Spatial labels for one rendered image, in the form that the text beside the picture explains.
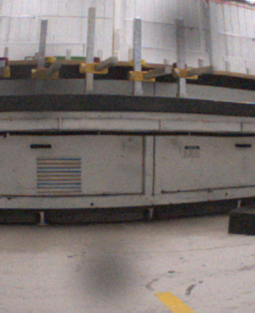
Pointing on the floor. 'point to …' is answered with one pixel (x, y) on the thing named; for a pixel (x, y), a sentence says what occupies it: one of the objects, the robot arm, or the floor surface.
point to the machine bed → (123, 159)
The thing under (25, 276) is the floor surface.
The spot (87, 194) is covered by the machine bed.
